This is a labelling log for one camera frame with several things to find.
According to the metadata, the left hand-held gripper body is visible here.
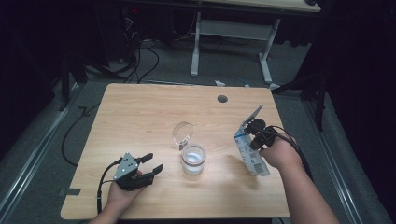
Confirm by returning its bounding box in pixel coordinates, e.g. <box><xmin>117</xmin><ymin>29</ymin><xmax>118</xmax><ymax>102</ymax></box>
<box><xmin>113</xmin><ymin>151</ymin><xmax>155</xmax><ymax>191</ymax></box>

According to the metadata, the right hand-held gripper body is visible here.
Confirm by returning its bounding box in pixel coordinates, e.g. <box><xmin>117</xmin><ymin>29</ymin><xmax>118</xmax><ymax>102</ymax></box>
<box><xmin>241</xmin><ymin>105</ymin><xmax>278</xmax><ymax>149</ymax></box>

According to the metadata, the white and blue pouch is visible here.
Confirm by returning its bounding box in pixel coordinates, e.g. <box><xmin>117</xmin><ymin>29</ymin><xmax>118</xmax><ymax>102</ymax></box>
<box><xmin>233</xmin><ymin>122</ymin><xmax>272</xmax><ymax>177</ymax></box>

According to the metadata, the clear glass jar with lid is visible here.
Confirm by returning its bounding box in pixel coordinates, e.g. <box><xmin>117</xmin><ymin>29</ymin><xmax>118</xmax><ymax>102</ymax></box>
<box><xmin>171</xmin><ymin>120</ymin><xmax>207</xmax><ymax>176</ymax></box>

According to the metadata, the clear glass cup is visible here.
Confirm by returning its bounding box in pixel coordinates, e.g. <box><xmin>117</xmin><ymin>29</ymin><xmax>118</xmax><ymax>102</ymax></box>
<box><xmin>182</xmin><ymin>149</ymin><xmax>205</xmax><ymax>175</ymax></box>

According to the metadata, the person's left hand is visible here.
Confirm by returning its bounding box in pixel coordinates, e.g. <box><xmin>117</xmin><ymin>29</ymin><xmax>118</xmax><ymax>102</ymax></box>
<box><xmin>106</xmin><ymin>179</ymin><xmax>147</xmax><ymax>208</ymax></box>

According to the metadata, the person's right hand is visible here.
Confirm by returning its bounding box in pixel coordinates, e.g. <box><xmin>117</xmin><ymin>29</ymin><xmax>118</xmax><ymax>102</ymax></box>
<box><xmin>259</xmin><ymin>135</ymin><xmax>304</xmax><ymax>171</ymax></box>

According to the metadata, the grey tape strip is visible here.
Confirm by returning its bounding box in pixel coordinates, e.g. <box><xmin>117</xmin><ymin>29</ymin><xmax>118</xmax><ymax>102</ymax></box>
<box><xmin>58</xmin><ymin>188</ymin><xmax>81</xmax><ymax>197</ymax></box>

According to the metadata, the black tripod stand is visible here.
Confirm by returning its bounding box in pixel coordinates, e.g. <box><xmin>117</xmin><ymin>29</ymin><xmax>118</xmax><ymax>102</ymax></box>
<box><xmin>270</xmin><ymin>62</ymin><xmax>332</xmax><ymax>132</ymax></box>

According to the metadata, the black metal stand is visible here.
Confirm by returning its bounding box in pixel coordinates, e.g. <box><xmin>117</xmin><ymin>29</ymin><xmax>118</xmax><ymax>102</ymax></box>
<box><xmin>58</xmin><ymin>55</ymin><xmax>89</xmax><ymax>113</ymax></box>

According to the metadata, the dark curtain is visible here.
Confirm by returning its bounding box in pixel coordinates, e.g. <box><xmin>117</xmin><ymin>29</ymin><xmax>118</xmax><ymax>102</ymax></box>
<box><xmin>0</xmin><ymin>0</ymin><xmax>106</xmax><ymax>164</ymax></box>
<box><xmin>311</xmin><ymin>0</ymin><xmax>396</xmax><ymax>216</ymax></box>

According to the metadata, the white-framed wooden desk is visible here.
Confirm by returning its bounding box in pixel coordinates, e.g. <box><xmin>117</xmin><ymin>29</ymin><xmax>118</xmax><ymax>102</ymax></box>
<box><xmin>190</xmin><ymin>0</ymin><xmax>322</xmax><ymax>86</ymax></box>

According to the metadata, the dark computer tower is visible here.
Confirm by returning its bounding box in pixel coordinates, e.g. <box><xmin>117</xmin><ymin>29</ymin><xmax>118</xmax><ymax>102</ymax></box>
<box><xmin>120</xmin><ymin>5</ymin><xmax>142</xmax><ymax>63</ymax></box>

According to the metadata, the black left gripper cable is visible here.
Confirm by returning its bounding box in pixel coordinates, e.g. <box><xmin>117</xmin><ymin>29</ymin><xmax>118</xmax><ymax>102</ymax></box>
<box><xmin>95</xmin><ymin>157</ymin><xmax>123</xmax><ymax>216</ymax></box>

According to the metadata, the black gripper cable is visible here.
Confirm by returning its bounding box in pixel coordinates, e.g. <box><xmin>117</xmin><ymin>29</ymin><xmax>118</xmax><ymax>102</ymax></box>
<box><xmin>95</xmin><ymin>157</ymin><xmax>123</xmax><ymax>216</ymax></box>
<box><xmin>257</xmin><ymin>124</ymin><xmax>315</xmax><ymax>182</ymax></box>

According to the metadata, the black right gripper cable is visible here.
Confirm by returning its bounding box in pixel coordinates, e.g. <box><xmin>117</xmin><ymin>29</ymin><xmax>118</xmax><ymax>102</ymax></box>
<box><xmin>257</xmin><ymin>124</ymin><xmax>315</xmax><ymax>182</ymax></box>

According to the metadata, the aluminium floor rail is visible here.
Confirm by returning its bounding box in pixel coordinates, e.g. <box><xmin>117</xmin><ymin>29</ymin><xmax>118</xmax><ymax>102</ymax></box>
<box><xmin>0</xmin><ymin>83</ymin><xmax>79</xmax><ymax>217</ymax></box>
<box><xmin>303</xmin><ymin>99</ymin><xmax>364</xmax><ymax>224</ymax></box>

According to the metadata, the long black floor cable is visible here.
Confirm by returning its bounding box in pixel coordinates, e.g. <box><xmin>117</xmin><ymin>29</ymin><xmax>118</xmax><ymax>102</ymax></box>
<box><xmin>61</xmin><ymin>102</ymin><xmax>103</xmax><ymax>168</ymax></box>

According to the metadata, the bundle of black cables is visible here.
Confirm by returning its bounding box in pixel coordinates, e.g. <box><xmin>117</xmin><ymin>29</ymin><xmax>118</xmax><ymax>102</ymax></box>
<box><xmin>87</xmin><ymin>38</ymin><xmax>161</xmax><ymax>85</ymax></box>

